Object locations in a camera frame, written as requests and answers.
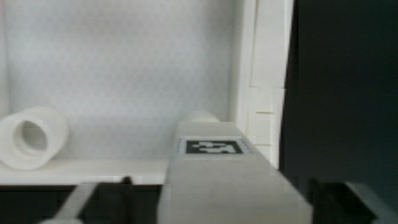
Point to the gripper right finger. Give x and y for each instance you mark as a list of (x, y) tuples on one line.
[(346, 204)]

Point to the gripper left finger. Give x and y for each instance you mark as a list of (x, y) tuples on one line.
[(108, 203)]

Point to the white desk tabletop tray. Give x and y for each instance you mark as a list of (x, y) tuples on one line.
[(126, 62)]

